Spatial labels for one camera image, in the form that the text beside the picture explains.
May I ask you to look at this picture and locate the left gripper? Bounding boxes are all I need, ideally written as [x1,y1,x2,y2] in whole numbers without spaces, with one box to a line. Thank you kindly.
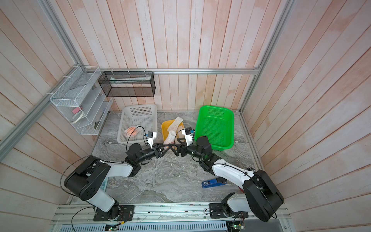
[136,142,171,163]

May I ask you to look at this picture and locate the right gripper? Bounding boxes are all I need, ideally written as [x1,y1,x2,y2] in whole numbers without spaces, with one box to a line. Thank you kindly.
[170,138,206,162]

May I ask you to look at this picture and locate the removed white foam net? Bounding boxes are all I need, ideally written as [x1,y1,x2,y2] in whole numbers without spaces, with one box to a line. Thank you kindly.
[167,117,183,131]

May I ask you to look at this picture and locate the netted orange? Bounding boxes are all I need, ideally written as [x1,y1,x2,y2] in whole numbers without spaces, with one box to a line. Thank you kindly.
[163,130,176,145]
[124,125,142,138]

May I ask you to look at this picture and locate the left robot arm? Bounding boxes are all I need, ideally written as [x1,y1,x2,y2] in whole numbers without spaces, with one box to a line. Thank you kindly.
[64,132,180,221]

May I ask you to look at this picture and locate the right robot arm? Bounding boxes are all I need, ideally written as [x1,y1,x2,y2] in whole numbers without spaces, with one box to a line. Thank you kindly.
[164,128,285,222]

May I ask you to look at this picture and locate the white plastic basket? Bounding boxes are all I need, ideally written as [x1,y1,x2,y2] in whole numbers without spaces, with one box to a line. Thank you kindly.
[117,104,157,145]

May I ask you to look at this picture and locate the green plastic basket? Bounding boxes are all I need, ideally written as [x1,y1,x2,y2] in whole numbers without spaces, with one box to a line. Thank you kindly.
[195,105,234,151]

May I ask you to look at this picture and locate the blue black stapler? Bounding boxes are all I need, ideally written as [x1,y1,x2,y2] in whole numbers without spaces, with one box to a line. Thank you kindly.
[202,177,227,189]

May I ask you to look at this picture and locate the white tape roll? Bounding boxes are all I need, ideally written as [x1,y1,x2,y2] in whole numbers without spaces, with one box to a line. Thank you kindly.
[70,111,84,124]

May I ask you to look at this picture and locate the pink box on shelf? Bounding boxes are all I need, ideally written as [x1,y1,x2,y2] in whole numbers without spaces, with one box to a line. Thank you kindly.
[72,107,82,115]

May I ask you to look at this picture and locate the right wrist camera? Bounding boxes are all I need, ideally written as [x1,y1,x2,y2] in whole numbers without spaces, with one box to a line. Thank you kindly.
[182,127,195,146]

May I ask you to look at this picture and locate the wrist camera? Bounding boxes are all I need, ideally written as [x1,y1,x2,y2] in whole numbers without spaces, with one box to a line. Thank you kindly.
[182,127,195,146]
[146,131,157,148]

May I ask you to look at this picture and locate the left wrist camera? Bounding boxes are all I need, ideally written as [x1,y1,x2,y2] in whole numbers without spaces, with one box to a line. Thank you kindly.
[146,131,157,148]

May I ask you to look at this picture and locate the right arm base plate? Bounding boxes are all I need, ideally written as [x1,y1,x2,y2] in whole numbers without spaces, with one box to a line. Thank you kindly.
[208,203,248,218]

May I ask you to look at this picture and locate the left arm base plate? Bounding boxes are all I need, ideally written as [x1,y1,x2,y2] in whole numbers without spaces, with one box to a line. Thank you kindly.
[93,205,135,222]

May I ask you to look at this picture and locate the black wire mesh basket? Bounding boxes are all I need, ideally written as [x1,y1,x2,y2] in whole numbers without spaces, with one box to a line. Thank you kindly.
[98,71,156,97]

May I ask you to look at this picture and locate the white wire shelf rack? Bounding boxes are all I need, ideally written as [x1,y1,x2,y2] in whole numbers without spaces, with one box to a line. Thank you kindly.
[50,65,113,135]

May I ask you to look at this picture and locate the aluminium front rail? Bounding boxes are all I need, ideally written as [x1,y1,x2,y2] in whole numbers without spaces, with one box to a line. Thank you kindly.
[50,200,291,225]

